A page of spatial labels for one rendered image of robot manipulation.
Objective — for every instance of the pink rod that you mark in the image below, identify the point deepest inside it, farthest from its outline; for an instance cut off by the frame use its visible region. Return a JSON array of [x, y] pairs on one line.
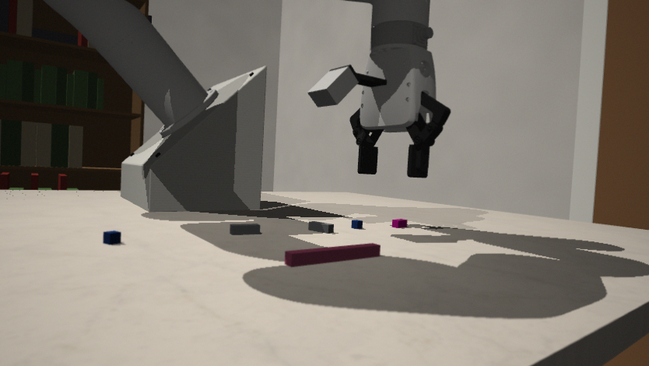
[[313, 256]]

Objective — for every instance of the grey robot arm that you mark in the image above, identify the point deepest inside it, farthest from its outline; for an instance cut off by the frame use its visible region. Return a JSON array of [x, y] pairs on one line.
[[134, 48]]

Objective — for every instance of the magenta rectangular block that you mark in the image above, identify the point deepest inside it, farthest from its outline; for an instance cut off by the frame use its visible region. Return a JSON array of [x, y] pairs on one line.
[[399, 223]]

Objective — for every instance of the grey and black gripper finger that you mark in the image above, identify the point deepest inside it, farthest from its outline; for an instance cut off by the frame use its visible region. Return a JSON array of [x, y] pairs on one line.
[[367, 159], [423, 135]]

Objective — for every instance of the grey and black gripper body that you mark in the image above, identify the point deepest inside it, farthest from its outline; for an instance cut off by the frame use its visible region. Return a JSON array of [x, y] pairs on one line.
[[394, 105]]

